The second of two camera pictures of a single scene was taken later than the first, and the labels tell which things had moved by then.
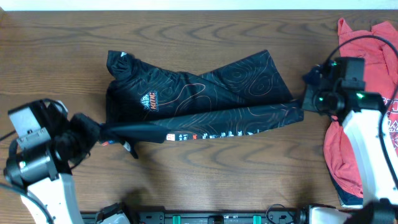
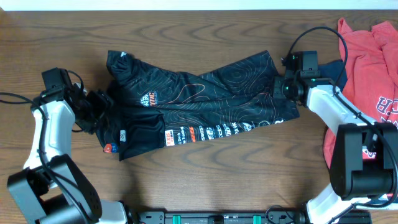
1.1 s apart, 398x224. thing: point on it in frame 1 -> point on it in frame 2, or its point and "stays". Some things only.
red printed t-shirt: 378,46 stays
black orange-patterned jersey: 147,104 stays
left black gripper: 89,126 -> 104,103
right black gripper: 307,101 -> 284,81
